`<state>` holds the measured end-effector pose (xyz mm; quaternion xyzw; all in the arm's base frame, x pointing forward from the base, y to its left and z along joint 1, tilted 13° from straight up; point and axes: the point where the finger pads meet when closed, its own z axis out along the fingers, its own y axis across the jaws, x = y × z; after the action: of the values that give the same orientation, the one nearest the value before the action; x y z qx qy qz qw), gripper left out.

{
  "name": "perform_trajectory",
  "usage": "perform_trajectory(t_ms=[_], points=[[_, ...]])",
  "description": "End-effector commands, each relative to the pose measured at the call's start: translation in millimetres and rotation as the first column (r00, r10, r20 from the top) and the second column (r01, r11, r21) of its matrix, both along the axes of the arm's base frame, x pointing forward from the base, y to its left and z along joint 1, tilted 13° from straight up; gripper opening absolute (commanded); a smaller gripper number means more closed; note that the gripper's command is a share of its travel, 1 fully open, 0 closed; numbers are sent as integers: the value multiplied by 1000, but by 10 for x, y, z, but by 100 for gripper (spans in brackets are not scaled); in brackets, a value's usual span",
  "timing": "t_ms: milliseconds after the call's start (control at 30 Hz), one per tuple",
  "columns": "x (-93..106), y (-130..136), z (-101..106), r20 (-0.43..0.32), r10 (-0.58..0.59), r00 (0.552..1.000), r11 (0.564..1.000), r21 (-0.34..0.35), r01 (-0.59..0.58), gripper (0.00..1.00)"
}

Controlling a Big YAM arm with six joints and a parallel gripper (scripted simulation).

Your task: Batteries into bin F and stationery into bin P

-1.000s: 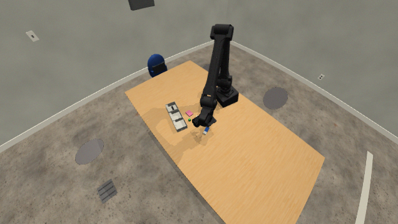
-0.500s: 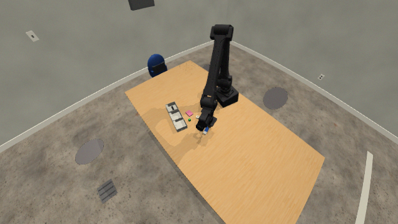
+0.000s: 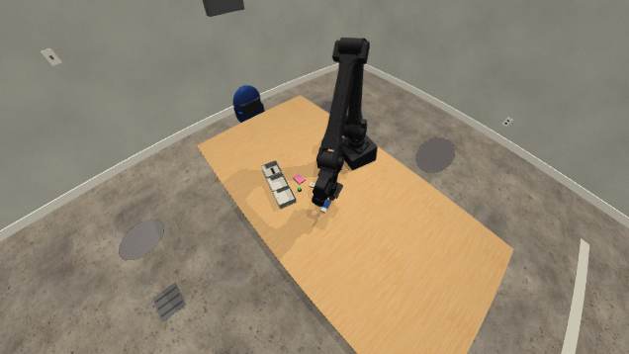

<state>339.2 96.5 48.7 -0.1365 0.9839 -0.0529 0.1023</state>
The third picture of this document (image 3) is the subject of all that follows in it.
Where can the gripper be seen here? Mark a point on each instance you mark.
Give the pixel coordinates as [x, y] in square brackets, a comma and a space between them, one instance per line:
[336, 193]

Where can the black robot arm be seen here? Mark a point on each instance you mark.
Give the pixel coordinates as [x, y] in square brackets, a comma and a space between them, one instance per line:
[330, 163]

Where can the grey open bin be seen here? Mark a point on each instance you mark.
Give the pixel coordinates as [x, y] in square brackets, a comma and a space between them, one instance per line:
[284, 195]

